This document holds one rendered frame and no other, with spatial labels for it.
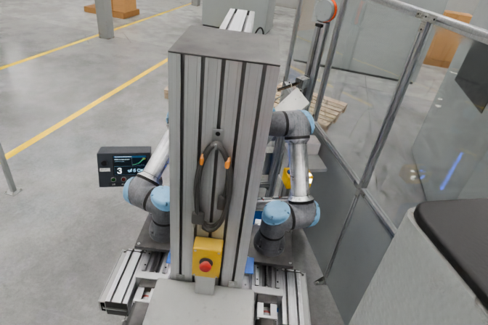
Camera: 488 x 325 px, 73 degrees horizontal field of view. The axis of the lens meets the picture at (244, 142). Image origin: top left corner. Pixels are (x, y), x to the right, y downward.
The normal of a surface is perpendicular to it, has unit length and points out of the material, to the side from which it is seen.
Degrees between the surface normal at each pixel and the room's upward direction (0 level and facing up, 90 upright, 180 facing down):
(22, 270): 0
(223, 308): 0
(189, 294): 0
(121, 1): 90
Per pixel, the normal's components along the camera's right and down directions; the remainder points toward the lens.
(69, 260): 0.11, -0.84
